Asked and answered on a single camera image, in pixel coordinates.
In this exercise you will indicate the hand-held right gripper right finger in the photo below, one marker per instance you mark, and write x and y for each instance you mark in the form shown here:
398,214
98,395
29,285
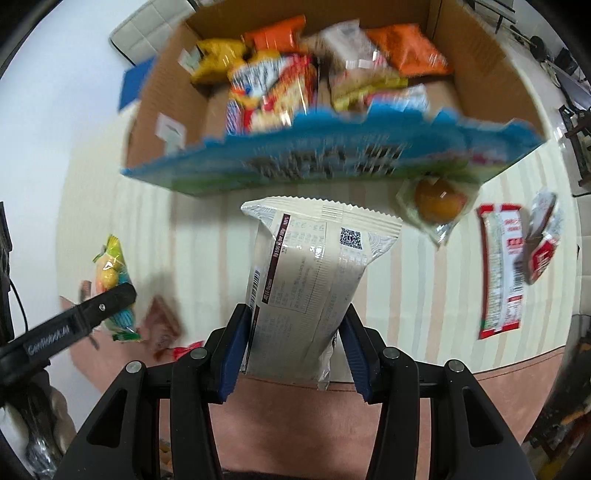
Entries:
358,355

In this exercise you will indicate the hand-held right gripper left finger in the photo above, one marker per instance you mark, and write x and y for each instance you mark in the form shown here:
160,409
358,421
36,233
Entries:
233,355

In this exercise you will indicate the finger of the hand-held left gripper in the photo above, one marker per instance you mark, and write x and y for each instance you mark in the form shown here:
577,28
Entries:
111,300

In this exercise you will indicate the colourful candy ball bag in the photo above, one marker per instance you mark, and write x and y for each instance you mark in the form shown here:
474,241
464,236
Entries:
113,277

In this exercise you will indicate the white bread packet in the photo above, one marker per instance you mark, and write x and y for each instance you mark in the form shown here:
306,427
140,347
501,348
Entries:
314,286

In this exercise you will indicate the cardboard box blue print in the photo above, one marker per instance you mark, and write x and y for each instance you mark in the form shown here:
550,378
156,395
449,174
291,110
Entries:
323,161

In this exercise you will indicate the yellow snack packet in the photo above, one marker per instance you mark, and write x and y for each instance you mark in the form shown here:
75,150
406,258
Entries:
217,60

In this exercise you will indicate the clear white yellow-edged packet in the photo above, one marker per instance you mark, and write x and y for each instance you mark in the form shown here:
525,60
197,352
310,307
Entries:
364,85

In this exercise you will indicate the clear cookie packet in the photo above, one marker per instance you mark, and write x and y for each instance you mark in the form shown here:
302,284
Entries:
344,44

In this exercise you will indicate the small red triangular packet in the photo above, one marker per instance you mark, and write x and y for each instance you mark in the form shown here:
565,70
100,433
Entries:
187,350

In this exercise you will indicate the brown chocolate packet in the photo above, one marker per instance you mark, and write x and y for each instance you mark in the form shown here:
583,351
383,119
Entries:
164,323

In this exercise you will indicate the long red white packet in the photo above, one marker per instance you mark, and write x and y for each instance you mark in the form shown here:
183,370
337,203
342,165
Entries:
501,277

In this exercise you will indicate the orange round snack clear packet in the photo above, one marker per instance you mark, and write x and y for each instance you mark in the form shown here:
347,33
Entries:
438,198

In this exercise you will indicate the small red sachet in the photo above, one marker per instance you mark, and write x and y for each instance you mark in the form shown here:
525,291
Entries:
540,258

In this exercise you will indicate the dark wooden chair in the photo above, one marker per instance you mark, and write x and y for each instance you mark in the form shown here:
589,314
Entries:
565,392

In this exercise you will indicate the small silver white packet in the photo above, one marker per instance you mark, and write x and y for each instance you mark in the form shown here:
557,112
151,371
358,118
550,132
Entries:
545,210

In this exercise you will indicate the white padded chair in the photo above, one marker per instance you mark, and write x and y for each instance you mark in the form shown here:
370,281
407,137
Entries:
147,27

